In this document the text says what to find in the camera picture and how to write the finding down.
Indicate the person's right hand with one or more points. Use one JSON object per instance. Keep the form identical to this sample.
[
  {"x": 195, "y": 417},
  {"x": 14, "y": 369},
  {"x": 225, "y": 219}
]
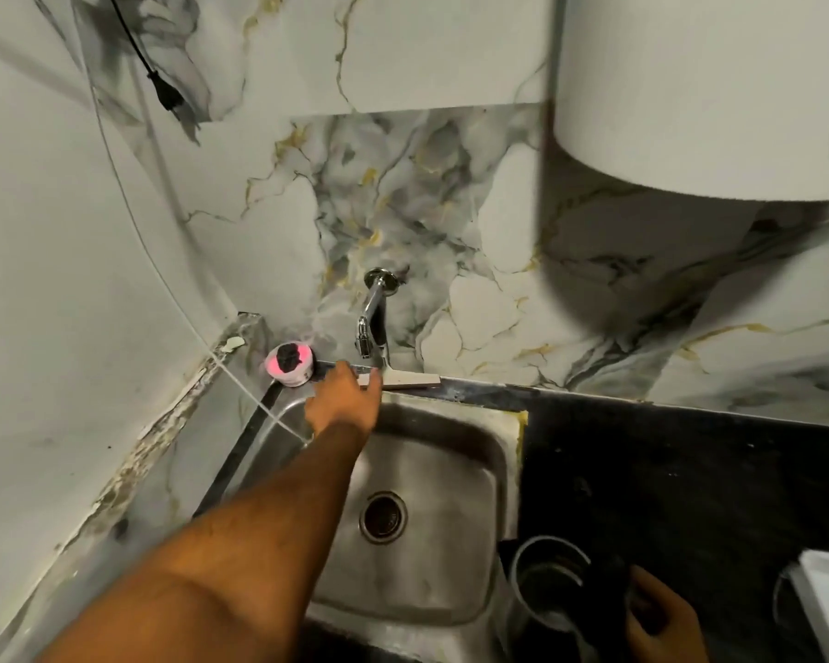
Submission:
[{"x": 670, "y": 628}]

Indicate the person's left hand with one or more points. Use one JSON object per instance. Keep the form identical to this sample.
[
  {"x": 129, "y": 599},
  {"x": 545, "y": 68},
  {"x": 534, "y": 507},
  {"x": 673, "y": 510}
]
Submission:
[{"x": 345, "y": 403}]

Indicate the person's right fingers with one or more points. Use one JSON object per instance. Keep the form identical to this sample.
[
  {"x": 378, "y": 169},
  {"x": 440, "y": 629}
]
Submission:
[{"x": 642, "y": 585}]

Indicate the person's left fingers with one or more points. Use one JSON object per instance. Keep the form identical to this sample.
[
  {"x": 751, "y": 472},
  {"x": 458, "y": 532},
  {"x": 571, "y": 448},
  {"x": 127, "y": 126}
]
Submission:
[{"x": 359, "y": 381}]

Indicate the person's left forearm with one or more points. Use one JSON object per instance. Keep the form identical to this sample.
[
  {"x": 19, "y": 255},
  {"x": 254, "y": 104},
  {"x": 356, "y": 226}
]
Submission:
[{"x": 249, "y": 545}]

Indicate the black scrubber pad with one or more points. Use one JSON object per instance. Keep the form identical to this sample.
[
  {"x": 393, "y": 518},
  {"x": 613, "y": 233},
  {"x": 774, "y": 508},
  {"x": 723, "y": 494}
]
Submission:
[{"x": 290, "y": 356}]

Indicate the pink round soap tub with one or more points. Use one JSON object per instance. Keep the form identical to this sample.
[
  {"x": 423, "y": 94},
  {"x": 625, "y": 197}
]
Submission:
[{"x": 271, "y": 367}]

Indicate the stainless steel sink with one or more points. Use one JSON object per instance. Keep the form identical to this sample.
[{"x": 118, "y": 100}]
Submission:
[{"x": 435, "y": 469}]

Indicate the round sink drain strainer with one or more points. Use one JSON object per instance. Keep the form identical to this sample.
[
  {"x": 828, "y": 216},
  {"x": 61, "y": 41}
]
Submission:
[{"x": 383, "y": 517}]

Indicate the white cylindrical water heater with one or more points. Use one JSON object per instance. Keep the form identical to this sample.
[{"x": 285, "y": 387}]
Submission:
[{"x": 698, "y": 82}]

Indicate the chrome wall faucet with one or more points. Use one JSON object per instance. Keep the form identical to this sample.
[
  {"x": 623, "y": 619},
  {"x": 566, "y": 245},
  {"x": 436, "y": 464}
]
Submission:
[{"x": 373, "y": 303}]

